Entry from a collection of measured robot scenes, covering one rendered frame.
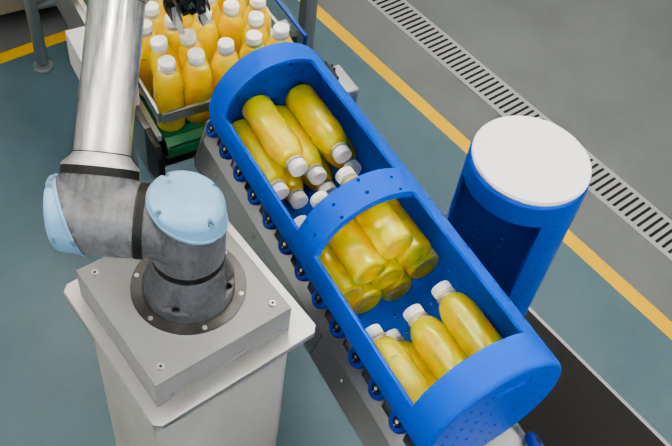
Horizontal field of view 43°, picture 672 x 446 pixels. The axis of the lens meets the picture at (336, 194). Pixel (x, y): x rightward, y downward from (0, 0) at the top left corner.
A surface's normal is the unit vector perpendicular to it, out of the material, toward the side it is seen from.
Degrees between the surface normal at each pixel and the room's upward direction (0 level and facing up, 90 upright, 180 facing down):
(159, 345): 1
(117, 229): 53
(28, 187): 0
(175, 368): 1
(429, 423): 68
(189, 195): 8
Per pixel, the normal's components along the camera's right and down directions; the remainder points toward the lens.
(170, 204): 0.25, -0.63
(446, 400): -0.56, -0.21
